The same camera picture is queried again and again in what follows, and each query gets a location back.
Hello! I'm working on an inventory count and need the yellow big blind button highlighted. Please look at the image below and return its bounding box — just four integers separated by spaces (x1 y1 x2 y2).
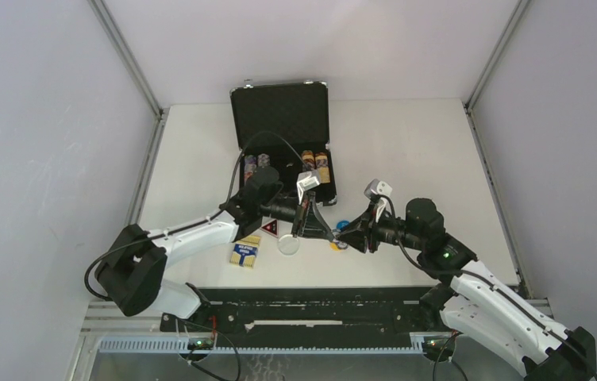
329 242 348 252

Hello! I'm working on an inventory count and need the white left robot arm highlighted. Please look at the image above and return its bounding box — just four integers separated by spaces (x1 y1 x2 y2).
94 167 334 331

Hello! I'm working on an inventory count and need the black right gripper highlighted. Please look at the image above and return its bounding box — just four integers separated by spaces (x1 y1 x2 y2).
337 199 425 253

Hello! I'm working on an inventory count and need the left chip row purple end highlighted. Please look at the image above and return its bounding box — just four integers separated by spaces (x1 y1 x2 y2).
243 155 257 183

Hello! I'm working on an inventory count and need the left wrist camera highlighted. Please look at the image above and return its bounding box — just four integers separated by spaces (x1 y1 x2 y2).
296 170 322 194

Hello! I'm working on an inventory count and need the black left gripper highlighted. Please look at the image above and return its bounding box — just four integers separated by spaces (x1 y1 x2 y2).
259 191 333 241

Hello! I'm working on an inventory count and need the right chip row yellow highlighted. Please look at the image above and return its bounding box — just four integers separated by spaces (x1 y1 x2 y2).
314 152 331 184

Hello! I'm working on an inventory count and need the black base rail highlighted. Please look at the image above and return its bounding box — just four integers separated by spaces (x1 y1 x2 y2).
160 287 450 350

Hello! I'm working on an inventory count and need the black aluminium poker case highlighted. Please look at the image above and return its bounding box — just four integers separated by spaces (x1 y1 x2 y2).
229 81 337 206

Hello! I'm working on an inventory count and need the white dealer button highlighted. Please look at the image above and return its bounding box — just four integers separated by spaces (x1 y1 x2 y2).
277 234 300 256

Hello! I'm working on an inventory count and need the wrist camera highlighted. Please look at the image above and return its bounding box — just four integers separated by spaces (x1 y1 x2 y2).
296 170 322 194
364 179 392 199

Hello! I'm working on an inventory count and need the right chip row orange blue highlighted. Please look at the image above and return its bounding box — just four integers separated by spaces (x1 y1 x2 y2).
301 150 316 171

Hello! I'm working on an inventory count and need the yellow blue card deck box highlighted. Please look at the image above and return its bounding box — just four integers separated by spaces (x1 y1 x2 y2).
229 235 261 268

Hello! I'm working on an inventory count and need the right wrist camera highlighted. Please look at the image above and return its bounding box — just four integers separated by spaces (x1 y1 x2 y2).
364 179 392 199

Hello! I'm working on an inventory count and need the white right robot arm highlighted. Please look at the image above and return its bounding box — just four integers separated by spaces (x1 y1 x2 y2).
336 196 597 380

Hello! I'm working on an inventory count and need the blue small blind button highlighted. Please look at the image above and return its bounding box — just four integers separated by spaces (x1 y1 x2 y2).
336 220 349 231

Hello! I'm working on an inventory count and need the triangular all in button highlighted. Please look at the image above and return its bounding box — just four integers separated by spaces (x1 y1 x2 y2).
260 219 279 238

